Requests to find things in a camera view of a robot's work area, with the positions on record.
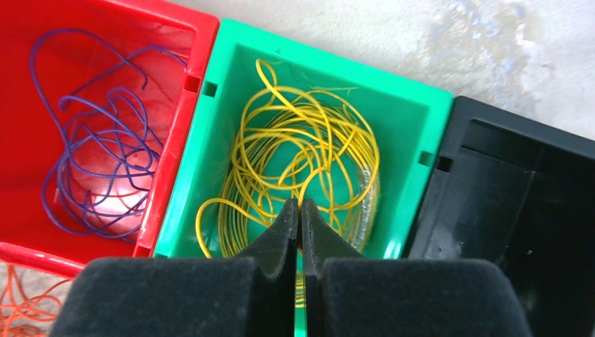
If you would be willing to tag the black plastic bin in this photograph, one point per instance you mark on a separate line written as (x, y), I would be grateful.
(519, 194)

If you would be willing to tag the red plastic bin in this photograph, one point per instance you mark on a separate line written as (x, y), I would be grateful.
(97, 99)

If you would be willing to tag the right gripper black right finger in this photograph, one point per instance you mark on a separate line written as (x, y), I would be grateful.
(348, 294)

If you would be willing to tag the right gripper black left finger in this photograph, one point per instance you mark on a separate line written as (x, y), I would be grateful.
(251, 294)

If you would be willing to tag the green plastic bin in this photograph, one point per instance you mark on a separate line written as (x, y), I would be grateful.
(276, 120)

